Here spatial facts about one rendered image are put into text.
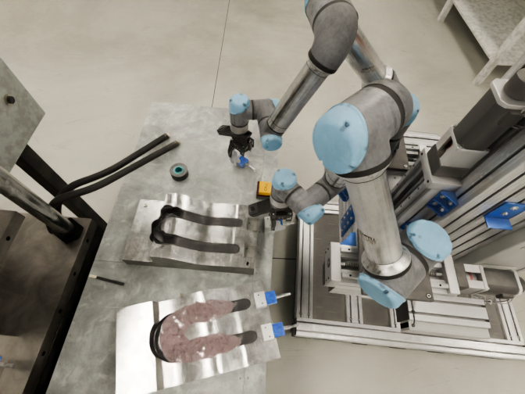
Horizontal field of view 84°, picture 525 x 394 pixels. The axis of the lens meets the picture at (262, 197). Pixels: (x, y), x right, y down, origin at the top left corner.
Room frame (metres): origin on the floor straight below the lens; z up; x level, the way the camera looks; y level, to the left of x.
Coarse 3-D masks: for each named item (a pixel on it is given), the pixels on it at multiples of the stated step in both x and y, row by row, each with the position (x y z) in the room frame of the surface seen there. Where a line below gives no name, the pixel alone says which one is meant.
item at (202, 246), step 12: (168, 216) 0.45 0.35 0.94; (180, 216) 0.47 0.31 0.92; (192, 216) 0.48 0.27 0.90; (204, 216) 0.49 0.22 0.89; (156, 228) 0.39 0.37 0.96; (156, 240) 0.35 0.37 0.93; (168, 240) 0.37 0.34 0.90; (180, 240) 0.37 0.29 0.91; (192, 240) 0.38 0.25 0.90; (216, 252) 0.35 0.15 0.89; (228, 252) 0.35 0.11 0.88
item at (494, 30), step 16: (448, 0) 3.79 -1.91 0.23; (464, 0) 3.76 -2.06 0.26; (480, 0) 3.80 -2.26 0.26; (496, 0) 3.84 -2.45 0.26; (512, 0) 3.87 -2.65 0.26; (464, 16) 3.42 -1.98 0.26; (480, 16) 3.45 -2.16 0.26; (496, 16) 3.48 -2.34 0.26; (512, 16) 3.52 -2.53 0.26; (480, 32) 3.15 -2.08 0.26; (496, 32) 3.18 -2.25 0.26; (512, 32) 2.70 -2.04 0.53; (496, 48) 2.89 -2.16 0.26; (512, 48) 2.92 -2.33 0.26; (496, 64) 2.66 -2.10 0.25; (512, 64) 2.68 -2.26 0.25; (480, 80) 2.65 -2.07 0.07
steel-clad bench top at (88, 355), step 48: (144, 144) 0.88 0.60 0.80; (192, 144) 0.91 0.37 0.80; (144, 192) 0.61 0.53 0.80; (192, 192) 0.64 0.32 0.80; (240, 192) 0.66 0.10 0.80; (96, 288) 0.19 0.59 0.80; (144, 288) 0.20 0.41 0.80; (192, 288) 0.22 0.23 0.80; (96, 336) 0.03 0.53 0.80; (96, 384) -0.11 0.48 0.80; (192, 384) -0.08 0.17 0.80; (240, 384) -0.07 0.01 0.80
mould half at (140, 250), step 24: (144, 216) 0.47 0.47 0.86; (216, 216) 0.50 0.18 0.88; (240, 216) 0.50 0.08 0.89; (144, 240) 0.37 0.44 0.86; (216, 240) 0.39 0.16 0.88; (240, 240) 0.40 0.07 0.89; (144, 264) 0.29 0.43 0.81; (168, 264) 0.29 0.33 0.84; (192, 264) 0.29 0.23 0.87; (216, 264) 0.30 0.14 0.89; (240, 264) 0.31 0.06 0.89
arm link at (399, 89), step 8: (384, 80) 0.49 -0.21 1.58; (392, 80) 0.50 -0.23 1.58; (392, 88) 0.46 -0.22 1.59; (400, 88) 0.47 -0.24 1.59; (400, 96) 0.45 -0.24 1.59; (408, 96) 0.46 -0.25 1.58; (408, 104) 0.44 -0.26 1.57; (408, 112) 0.44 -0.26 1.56; (408, 120) 0.44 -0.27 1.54; (328, 176) 0.51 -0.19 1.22; (336, 176) 0.49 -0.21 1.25; (320, 184) 0.50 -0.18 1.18; (328, 184) 0.50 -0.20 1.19; (336, 184) 0.49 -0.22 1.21; (344, 184) 0.49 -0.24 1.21; (328, 192) 0.48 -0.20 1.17; (336, 192) 0.49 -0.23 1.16
